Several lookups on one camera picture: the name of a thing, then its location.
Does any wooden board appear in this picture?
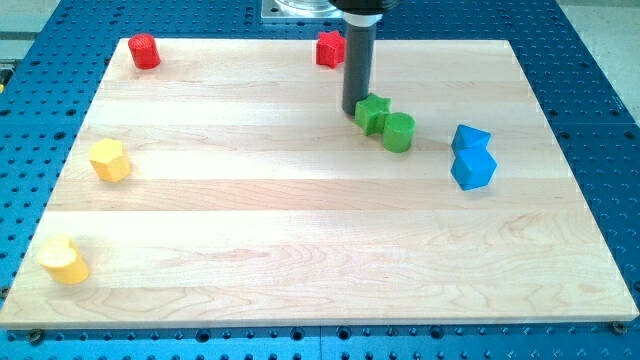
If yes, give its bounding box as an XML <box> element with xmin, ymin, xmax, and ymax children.
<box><xmin>1</xmin><ymin>38</ymin><xmax>638</xmax><ymax>329</ymax></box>

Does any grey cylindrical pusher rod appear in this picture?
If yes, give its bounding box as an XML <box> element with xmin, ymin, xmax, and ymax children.
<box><xmin>342</xmin><ymin>12</ymin><xmax>381</xmax><ymax>115</ymax></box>

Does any blue cube block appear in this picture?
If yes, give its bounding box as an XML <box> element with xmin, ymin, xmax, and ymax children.
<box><xmin>451</xmin><ymin>147</ymin><xmax>497</xmax><ymax>191</ymax></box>

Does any black robot arm flange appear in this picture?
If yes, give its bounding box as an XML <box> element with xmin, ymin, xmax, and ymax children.
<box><xmin>329</xmin><ymin>0</ymin><xmax>401</xmax><ymax>16</ymax></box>

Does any green star block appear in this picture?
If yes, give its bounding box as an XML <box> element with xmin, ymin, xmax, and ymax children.
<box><xmin>355</xmin><ymin>93</ymin><xmax>392</xmax><ymax>136</ymax></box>

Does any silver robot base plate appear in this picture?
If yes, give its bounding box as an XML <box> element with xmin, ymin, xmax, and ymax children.
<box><xmin>260</xmin><ymin>0</ymin><xmax>342</xmax><ymax>19</ymax></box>

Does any blue triangle block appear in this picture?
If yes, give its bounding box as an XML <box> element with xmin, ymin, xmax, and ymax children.
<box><xmin>451</xmin><ymin>124</ymin><xmax>491</xmax><ymax>151</ymax></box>

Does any green cylinder block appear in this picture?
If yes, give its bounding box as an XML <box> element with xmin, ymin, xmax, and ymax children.
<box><xmin>382</xmin><ymin>112</ymin><xmax>415</xmax><ymax>153</ymax></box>

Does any yellow heart block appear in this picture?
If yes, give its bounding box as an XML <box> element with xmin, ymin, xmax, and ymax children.
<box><xmin>37</xmin><ymin>234</ymin><xmax>90</xmax><ymax>285</ymax></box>

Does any red cylinder block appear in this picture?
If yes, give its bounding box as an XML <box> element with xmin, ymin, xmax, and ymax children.
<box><xmin>127</xmin><ymin>33</ymin><xmax>161</xmax><ymax>70</ymax></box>

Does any yellow hexagon block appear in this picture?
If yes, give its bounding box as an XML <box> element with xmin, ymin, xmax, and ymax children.
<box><xmin>88</xmin><ymin>138</ymin><xmax>131</xmax><ymax>182</ymax></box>

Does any red star block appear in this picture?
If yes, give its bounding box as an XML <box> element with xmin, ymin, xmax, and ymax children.
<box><xmin>316</xmin><ymin>31</ymin><xmax>346</xmax><ymax>68</ymax></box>

